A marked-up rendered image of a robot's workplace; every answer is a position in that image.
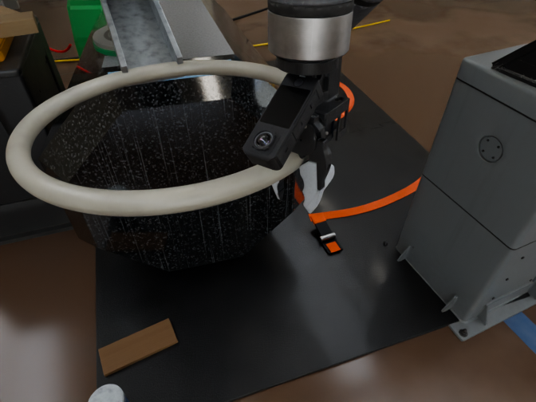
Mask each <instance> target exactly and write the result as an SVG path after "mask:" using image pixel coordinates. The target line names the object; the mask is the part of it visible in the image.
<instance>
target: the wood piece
mask: <svg viewBox="0 0 536 402"><path fill-rule="evenodd" d="M36 33H39V30H38V25H37V21H36V19H35V17H34V13H33V11H27V12H21V13H15V14H3V15H0V38H4V37H14V36H20V35H26V34H36Z"/></svg>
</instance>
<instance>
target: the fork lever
mask: <svg viewBox="0 0 536 402"><path fill-rule="evenodd" d="M100 3H101V5H102V9H103V11H104V16H105V19H106V22H107V25H108V29H109V33H110V35H111V38H112V43H113V45H114V49H115V51H116V56H117V59H118V62H119V65H120V70H121V71H122V73H128V69H132V68H136V67H141V66H145V65H154V64H159V63H165V62H173V61H176V62H177V64H178V65H179V64H183V57H182V54H181V52H180V51H179V47H178V46H177V43H176V41H175V38H174V36H173V34H172V31H171V29H170V26H169V25H168V21H167V19H166V18H165V15H164V12H163V10H162V8H161V6H160V3H159V1H158V0H100ZM181 77H184V76H181ZM173 78H178V77H168V78H162V79H157V80H152V81H145V82H140V83H137V84H134V85H141V84H146V83H151V82H155V81H164V80H169V79H173ZM128 86H133V85H128ZM128 86H126V87H128Z"/></svg>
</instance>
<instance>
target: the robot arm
mask: <svg viewBox="0 0 536 402"><path fill-rule="evenodd" d="M382 1H383V0H267V3H268V50H269V51H270V52H271V53H272V54H273V55H275V56H276V66H277V67H278V68H279V69H280V70H281V71H283V72H286V73H287V74H286V76H285V77H284V79H283V81H282V83H281V84H280V85H279V87H278V89H277V91H276V93H275V94H274V96H273V97H272V99H271V101H270V103H269V104H268V105H267V107H266V109H265V111H264V113H263V114H262V116H261V117H260V119H259V121H258V123H257V124H256V125H255V127H254V129H253V131H252V133H251V134H250V136H249V137H248V139H247V141H246V143H245V144H244V145H243V147H242V149H243V151H244V153H245V154H246V156H247V157H248V158H249V159H250V161H251V162H252V163H253V164H257V165H260V166H263V167H265V168H269V169H272V170H275V171H278V170H281V169H282V167H283V166H284V164H285V162H286V160H287V159H288V157H289V155H290V153H291V152H294V153H297V154H298V155H299V157H300V158H301V159H303V158H305V157H306V156H307V155H309V159H308V160H307V161H306V162H304V163H303V164H302V165H301V166H300V175H301V177H302V179H303V181H304V187H303V190H302V192H303V195H304V197H305V199H304V203H303V207H304V208H305V209H306V210H307V212H308V213H310V214H311V213H312V212H313V211H314V209H315V208H316V207H317V206H318V204H319V203H320V201H321V197H322V195H323V191H324V190H325V188H326V187H327V186H328V184H329V183H330V181H331V180H332V178H333V176H334V166H333V165H332V164H331V163H332V152H331V151H330V149H329V147H328V146H327V143H328V142H330V141H331V139H332V138H333V131H334V130H335V129H337V130H336V138H335V140H336V141H338V140H339V139H340V138H341V137H342V136H344V135H345V132H346V126H347V119H348V113H349V101H350V98H348V97H343V96H340V95H339V93H338V92H339V84H340V76H341V62H342V56H344V55H345V54H346V53H347V52H348V51H349V43H350V36H351V30H352V29H353V28H354V27H355V26H356V25H357V24H358V23H359V22H360V21H361V20H362V19H363V18H365V17H366V16H367V15H368V14H369V13H370V12H371V11H372V10H373V9H374V8H375V7H376V6H378V5H379V4H380V3H381V2H382ZM338 100H341V102H340V103H338ZM343 112H345V118H344V125H343V128H342V129H340V123H341V114H342V113H343ZM336 119H337V121H335V120H336ZM284 179H285V178H284ZM284 179H281V180H279V181H278V182H277V183H274V184H272V187H273V189H274V192H275V194H276V196H277V197H278V199H282V198H283V194H284V190H285V188H284Z"/></svg>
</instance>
